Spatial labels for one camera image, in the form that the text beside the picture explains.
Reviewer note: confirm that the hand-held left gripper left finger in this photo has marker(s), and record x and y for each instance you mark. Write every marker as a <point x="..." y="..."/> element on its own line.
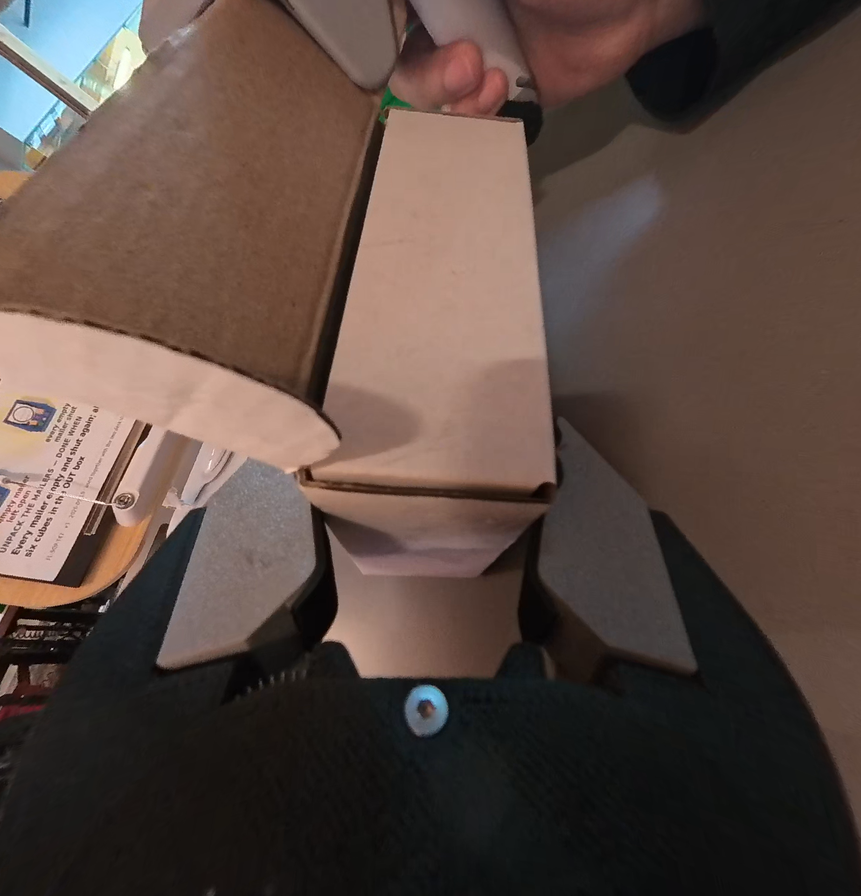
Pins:
<point x="241" y="560"/>

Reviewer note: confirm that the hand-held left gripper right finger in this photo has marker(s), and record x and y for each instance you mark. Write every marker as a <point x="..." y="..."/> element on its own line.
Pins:
<point x="605" y="560"/>

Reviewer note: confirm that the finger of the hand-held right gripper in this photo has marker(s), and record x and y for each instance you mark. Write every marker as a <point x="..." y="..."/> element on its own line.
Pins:
<point x="353" y="35"/>

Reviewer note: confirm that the white cardboard mailer box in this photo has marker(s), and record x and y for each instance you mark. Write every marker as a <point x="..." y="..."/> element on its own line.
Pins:
<point x="437" y="315"/>

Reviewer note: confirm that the person's right forearm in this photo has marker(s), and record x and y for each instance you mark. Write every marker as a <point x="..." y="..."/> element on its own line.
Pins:
<point x="752" y="56"/>

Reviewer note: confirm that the person's right hand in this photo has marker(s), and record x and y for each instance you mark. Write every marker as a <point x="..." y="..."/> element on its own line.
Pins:
<point x="577" y="49"/>

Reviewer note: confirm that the instruction sheet on wooden stand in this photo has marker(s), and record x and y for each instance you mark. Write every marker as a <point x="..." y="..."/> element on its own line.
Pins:
<point x="102" y="560"/>

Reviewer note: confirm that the printed instruction sheet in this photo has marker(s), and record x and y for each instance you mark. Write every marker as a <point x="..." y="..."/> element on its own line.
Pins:
<point x="39" y="476"/>

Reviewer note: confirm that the dark metal rack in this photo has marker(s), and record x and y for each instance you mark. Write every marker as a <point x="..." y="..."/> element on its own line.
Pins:
<point x="32" y="665"/>

